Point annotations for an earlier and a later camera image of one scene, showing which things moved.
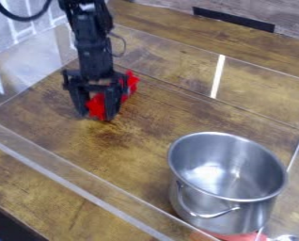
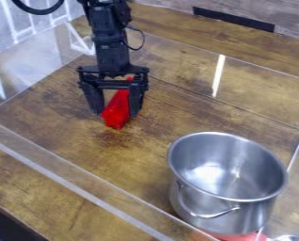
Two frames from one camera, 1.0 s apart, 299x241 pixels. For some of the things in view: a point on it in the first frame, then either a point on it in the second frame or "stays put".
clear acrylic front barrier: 46,200 stays put
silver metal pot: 225,181 stays put
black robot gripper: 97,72 → 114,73
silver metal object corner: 288,237 stays put
